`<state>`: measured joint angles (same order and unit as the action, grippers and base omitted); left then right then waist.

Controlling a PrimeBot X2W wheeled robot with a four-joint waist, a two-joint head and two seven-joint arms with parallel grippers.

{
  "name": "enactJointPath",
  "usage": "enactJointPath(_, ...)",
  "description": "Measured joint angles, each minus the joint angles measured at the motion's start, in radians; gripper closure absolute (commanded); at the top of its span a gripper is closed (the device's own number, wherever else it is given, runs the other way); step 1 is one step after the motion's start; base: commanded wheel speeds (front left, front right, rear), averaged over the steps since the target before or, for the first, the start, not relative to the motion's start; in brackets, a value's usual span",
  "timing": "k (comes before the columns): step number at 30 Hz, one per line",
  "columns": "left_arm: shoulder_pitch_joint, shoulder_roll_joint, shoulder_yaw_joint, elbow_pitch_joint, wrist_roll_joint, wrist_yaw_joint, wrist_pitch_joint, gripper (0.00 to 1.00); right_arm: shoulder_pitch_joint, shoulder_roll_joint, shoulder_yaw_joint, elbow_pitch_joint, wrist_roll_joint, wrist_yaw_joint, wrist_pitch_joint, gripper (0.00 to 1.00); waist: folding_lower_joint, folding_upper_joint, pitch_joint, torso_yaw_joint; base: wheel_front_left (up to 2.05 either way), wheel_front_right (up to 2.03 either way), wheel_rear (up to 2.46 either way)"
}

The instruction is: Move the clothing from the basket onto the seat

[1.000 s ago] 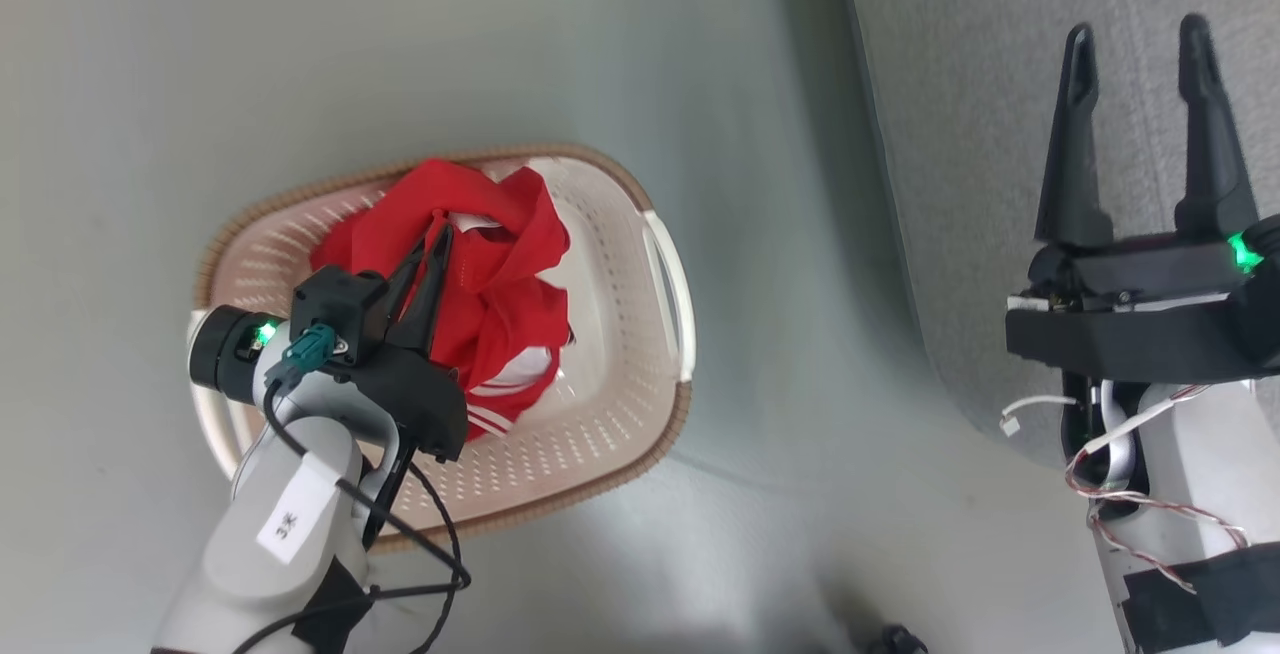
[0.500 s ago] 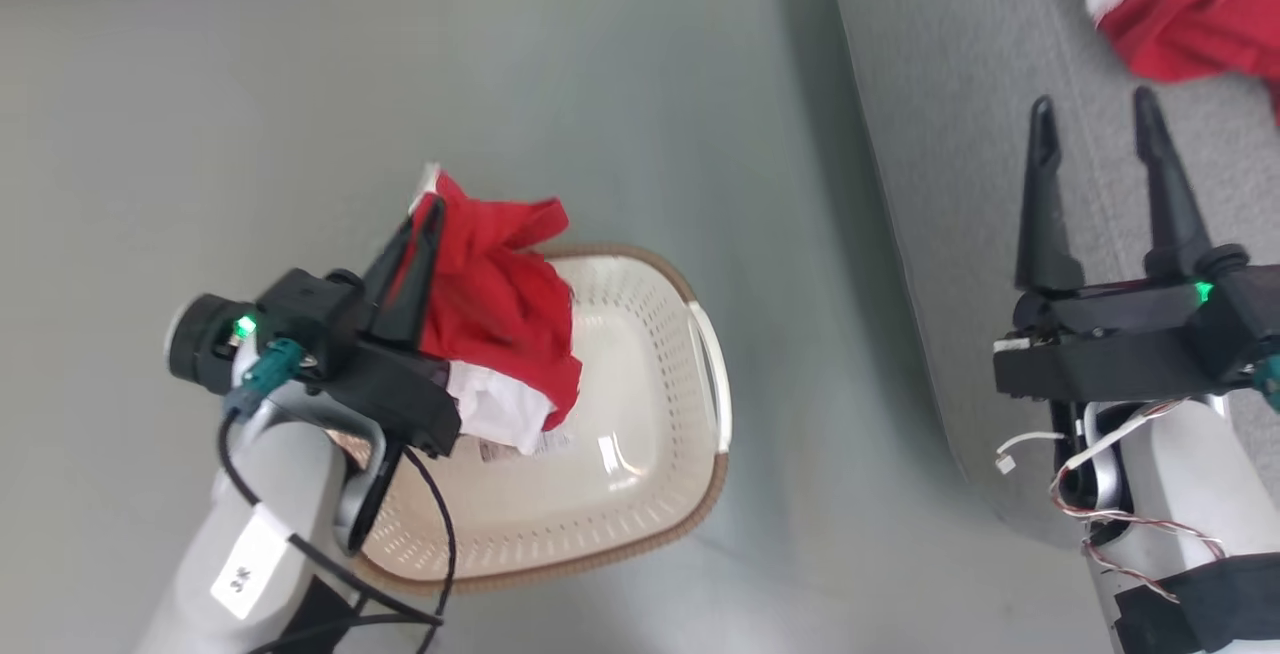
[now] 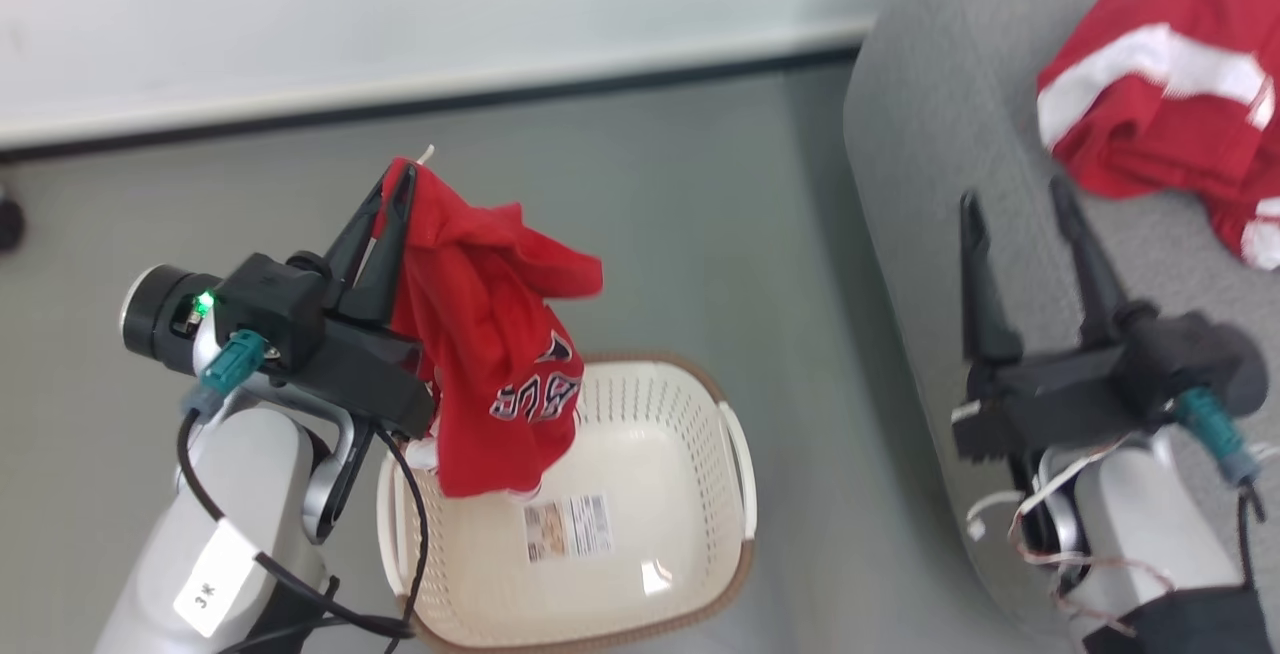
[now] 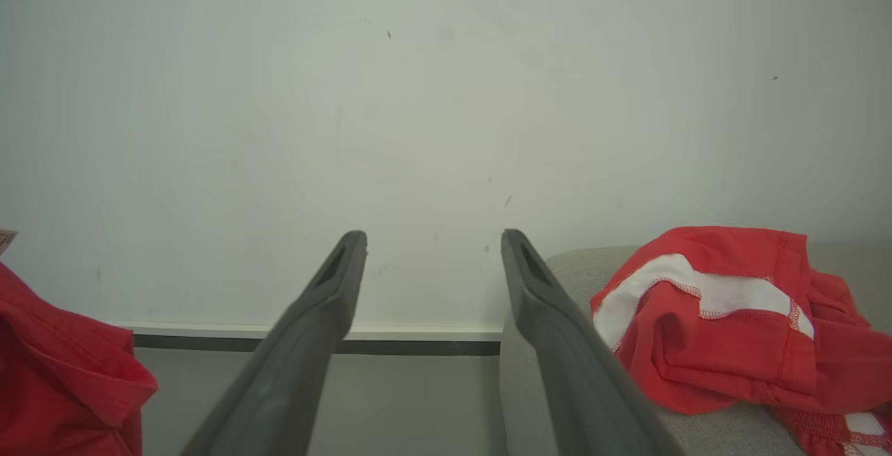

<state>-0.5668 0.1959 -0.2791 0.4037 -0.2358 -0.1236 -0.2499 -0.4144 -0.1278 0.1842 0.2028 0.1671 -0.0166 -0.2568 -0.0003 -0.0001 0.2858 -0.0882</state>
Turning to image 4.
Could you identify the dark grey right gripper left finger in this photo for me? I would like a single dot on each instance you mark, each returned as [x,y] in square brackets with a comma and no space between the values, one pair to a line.
[293,372]

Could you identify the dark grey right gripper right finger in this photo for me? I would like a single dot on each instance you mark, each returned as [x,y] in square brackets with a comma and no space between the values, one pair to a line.
[571,372]

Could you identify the red garment with white stripes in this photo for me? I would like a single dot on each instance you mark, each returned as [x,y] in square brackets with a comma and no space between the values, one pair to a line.
[704,358]

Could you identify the grey fabric sofa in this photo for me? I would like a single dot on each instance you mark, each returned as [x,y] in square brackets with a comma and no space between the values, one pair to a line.
[725,435]

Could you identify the white and black baseboard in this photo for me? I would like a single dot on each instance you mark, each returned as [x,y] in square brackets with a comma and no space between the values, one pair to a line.
[432,339]

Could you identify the plain red garment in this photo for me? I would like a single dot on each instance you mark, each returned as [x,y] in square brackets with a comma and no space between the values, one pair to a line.
[56,372]

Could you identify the white perforated laundry basket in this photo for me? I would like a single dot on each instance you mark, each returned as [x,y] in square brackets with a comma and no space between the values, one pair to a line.
[5,240]

